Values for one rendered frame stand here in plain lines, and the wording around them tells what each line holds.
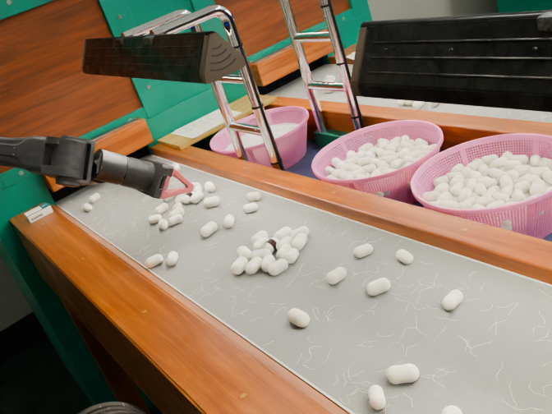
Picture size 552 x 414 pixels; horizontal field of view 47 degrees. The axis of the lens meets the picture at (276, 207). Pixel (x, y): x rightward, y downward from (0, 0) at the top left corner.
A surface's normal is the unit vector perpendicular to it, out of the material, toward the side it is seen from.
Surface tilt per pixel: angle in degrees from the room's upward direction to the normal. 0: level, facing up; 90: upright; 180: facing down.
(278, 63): 90
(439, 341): 0
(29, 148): 61
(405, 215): 0
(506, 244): 0
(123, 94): 90
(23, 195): 90
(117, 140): 90
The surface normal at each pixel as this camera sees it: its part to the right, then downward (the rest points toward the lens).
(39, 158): 0.02, -0.10
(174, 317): -0.30, -0.86
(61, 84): 0.55, 0.19
